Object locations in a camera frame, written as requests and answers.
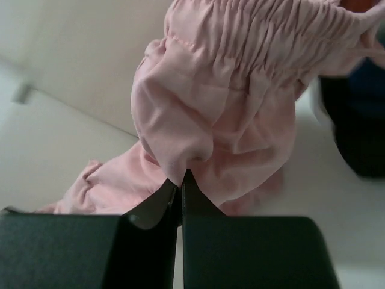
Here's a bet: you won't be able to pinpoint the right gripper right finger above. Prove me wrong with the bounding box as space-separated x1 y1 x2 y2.
181 170 340 289

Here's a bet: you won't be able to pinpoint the pink trousers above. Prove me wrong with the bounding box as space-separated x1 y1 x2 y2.
42 1 384 215

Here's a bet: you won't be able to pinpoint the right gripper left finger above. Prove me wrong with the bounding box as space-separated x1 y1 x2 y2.
1 181 178 288

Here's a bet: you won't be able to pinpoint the black trousers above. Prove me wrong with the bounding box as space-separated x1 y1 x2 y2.
319 58 384 180

